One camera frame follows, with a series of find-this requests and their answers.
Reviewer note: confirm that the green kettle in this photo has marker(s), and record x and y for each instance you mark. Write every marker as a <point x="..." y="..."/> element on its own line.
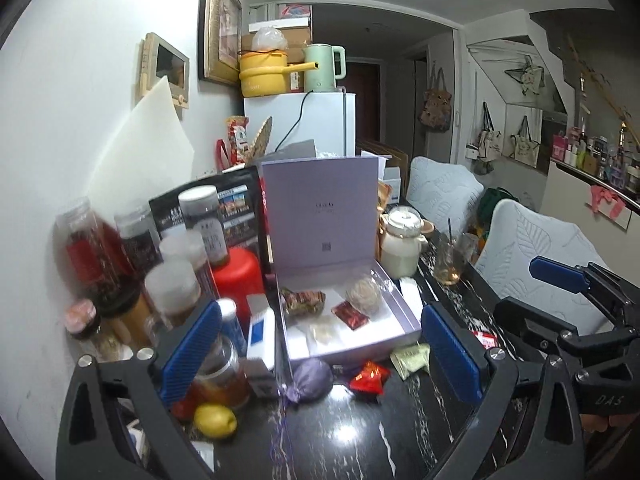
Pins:
<point x="320" y="67"/>

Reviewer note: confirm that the person's right hand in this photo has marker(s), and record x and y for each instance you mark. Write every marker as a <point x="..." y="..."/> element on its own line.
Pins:
<point x="610" y="421"/>

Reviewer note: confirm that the blue white tablet tube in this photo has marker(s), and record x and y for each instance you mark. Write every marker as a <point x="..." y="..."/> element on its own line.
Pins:
<point x="232" y="330"/>

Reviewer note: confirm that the red white snack bag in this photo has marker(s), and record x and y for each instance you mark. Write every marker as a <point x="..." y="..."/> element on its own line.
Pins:
<point x="239" y="140"/>

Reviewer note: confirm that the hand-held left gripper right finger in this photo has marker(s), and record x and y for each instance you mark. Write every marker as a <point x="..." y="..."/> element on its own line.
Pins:
<point x="452" y="350"/>

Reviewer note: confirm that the white fridge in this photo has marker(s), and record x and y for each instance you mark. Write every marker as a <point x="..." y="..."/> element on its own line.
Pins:
<point x="325" y="120"/>

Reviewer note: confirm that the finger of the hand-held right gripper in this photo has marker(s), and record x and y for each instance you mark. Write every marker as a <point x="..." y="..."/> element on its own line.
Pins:
<point x="530" y="317"/>
<point x="555" y="272"/>

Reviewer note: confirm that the clear bag of dried slices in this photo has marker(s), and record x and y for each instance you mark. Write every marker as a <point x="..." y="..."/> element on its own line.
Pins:
<point x="322" y="332"/>

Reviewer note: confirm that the green bag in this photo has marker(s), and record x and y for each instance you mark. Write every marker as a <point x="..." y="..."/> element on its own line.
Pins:
<point x="497" y="200"/>

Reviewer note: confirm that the red white long snack packet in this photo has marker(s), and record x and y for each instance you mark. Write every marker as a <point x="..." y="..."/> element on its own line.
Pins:
<point x="485" y="341"/>

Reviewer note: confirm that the black label clear jar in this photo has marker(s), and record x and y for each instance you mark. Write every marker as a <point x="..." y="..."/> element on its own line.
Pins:
<point x="137" y="240"/>

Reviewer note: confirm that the cream printed tote bag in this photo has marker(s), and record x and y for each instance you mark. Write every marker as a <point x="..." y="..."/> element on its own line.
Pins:
<point x="525" y="145"/>
<point x="490" y="140"/>

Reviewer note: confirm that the purple gift box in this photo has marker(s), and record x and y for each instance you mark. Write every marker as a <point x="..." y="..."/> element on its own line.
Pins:
<point x="320" y="210"/>

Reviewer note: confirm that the dark label white lid jar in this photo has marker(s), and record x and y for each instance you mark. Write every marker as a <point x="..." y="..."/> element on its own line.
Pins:
<point x="182" y="247"/>

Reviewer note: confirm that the white tissue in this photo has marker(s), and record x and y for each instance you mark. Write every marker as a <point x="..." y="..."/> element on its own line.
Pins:
<point x="411" y="300"/>

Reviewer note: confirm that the beige cup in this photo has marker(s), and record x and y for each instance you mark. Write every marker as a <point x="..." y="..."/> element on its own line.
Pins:
<point x="429" y="230"/>

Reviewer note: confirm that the green label clear jar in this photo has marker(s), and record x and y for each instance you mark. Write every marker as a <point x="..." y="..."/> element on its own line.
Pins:
<point x="205" y="225"/>

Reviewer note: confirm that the pink lid seed jar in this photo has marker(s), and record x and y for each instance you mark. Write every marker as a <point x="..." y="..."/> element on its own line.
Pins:
<point x="82" y="317"/>

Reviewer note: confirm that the red label clear jar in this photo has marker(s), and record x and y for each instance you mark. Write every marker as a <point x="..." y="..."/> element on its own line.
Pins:
<point x="90" y="255"/>

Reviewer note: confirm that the white counter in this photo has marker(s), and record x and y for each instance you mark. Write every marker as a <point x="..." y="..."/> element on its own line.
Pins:
<point x="570" y="195"/>

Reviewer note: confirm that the white board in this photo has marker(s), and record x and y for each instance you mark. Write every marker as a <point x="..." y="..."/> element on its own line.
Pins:
<point x="150" y="145"/>

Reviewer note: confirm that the large picture frame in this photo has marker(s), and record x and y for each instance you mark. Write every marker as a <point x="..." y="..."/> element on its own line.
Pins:
<point x="220" y="25"/>

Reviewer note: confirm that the black coffee bag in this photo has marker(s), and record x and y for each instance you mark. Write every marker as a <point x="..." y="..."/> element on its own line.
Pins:
<point x="240" y="205"/>

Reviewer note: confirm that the brown snack packet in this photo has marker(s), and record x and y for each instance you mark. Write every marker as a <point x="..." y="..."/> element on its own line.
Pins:
<point x="302" y="302"/>

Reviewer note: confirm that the cream flat tote bag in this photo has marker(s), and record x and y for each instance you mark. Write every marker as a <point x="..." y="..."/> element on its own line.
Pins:
<point x="527" y="77"/>

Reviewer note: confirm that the row of bottles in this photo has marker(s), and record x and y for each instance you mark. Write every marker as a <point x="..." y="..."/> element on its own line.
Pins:
<point x="600" y="157"/>

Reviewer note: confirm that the yellow pot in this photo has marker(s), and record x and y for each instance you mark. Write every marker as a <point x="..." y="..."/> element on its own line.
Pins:
<point x="262" y="75"/>

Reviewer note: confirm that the white ceramic jar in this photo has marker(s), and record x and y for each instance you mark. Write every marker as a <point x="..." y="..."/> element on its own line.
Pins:
<point x="400" y="250"/>

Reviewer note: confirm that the green tea packet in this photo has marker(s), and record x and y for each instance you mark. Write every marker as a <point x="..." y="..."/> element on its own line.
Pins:
<point x="410" y="360"/>

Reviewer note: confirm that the brown label clear jar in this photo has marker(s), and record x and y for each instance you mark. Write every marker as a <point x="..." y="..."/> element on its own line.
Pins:
<point x="172" y="290"/>

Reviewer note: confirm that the woven fan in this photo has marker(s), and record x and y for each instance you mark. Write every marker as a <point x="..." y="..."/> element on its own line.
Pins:
<point x="262" y="137"/>

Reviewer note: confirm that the brown patterned tote bag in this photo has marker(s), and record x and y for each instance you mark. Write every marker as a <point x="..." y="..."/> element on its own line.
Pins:
<point x="435" y="107"/>

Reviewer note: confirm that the dark red small packet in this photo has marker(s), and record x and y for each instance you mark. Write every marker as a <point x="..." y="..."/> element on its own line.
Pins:
<point x="350" y="316"/>

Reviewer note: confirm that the red canister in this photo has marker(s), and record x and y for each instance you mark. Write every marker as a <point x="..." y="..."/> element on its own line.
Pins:
<point x="237" y="280"/>

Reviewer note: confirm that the white blue carton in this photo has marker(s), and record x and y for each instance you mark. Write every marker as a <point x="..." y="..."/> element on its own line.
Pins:
<point x="262" y="340"/>

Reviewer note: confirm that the white leaf pattern chair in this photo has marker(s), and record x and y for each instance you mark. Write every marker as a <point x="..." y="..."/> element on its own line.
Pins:
<point x="530" y="240"/>
<point x="442" y="190"/>

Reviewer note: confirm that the clear plastic bag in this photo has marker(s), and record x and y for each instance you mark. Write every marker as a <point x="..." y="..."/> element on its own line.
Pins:
<point x="270" y="40"/>

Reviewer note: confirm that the flat cardboard boxes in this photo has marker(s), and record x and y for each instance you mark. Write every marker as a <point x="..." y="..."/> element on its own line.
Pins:
<point x="385" y="152"/>

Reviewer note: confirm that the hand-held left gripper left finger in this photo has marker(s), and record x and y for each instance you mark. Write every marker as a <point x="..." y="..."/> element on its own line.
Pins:
<point x="192" y="355"/>

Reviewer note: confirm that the clear jar orange contents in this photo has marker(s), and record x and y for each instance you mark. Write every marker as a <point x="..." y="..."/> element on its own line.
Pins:
<point x="225" y="375"/>

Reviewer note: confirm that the gold snack bag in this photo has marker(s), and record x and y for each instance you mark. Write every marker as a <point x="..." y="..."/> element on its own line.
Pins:
<point x="384" y="197"/>

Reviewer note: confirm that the black lid jar yellow contents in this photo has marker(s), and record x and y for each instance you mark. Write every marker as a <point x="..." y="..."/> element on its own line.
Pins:
<point x="127" y="320"/>

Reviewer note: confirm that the yellow lemon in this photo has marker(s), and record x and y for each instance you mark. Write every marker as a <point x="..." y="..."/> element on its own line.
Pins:
<point x="215" y="421"/>

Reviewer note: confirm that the wooden framed screen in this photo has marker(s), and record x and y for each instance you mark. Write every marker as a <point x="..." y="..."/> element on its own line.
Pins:
<point x="167" y="67"/>

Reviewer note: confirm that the glass cup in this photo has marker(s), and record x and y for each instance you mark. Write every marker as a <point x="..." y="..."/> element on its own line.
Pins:
<point x="450" y="265"/>

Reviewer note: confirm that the dark brown door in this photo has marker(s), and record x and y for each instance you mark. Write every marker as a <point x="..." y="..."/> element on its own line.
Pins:
<point x="362" y="105"/>

